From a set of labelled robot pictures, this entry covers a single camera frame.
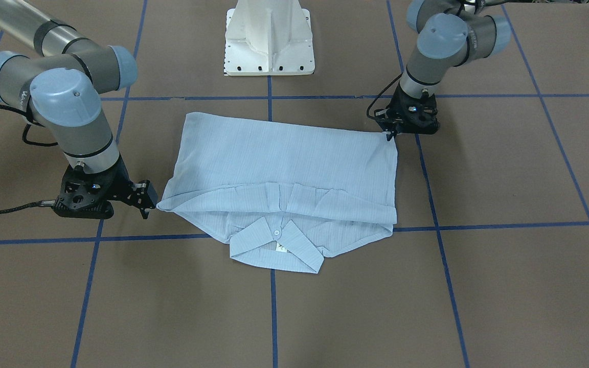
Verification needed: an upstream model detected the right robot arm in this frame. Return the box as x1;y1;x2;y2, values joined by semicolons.
0;1;157;220

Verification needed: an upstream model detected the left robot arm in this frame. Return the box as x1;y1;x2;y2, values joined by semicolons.
366;1;512;141

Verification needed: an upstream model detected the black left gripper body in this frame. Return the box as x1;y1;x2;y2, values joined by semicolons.
375;86;440;135

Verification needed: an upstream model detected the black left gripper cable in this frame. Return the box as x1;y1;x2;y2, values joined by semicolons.
366;74;402;121

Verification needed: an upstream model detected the light blue button-up shirt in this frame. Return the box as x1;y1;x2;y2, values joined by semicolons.
157;112;398;274

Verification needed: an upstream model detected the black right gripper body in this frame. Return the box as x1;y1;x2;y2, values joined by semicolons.
52;157;157;219

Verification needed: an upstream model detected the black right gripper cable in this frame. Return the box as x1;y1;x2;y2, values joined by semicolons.
0;100;60;215

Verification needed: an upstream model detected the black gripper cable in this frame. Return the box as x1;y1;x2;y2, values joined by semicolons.
366;74;402;121
0;100;60;215

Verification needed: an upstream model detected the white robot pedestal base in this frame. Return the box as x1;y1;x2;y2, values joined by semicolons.
223;1;315;76

